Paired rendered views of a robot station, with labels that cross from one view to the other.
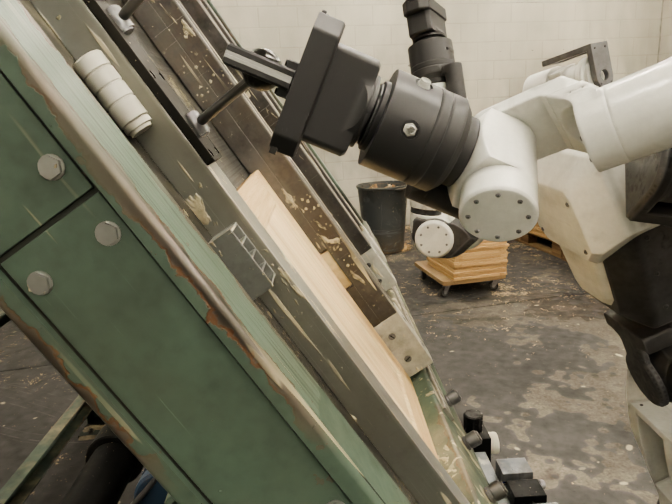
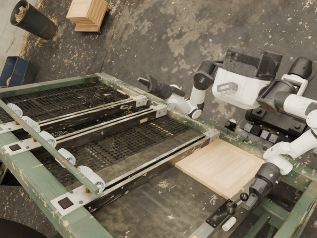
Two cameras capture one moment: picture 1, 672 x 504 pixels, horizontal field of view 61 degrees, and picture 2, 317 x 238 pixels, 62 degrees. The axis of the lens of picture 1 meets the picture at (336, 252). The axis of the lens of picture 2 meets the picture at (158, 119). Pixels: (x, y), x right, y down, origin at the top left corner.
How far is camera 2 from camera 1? 1.29 m
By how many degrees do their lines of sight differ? 40
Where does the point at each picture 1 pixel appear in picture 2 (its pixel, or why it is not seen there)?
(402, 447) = not seen: hidden behind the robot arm
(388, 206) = (33, 18)
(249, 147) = (171, 164)
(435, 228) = (196, 113)
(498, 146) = (282, 165)
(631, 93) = (301, 152)
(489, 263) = (100, 6)
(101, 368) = not seen: outside the picture
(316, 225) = (189, 151)
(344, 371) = not seen: hidden behind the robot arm
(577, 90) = (288, 152)
